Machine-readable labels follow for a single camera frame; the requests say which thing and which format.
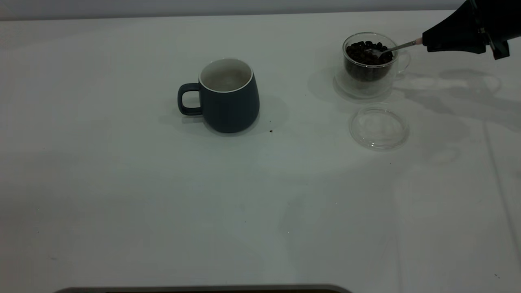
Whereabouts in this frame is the heap of coffee beans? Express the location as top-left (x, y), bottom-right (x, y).
top-left (345, 41), bottom-right (394, 81)

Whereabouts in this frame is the clear glass handled cup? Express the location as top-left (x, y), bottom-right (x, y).
top-left (342, 32), bottom-right (412, 83)

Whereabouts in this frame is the clear glass saucer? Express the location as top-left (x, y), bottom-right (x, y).
top-left (334, 67), bottom-right (398, 99)
top-left (349, 105), bottom-right (410, 150)

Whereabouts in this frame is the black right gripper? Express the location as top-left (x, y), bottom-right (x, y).
top-left (422, 0), bottom-right (521, 60)

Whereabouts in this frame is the dark blue ceramic mug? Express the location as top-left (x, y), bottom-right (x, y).
top-left (177, 58), bottom-right (261, 134)

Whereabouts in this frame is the steel spoon with pink handle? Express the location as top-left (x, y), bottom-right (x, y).
top-left (368, 38), bottom-right (424, 58)

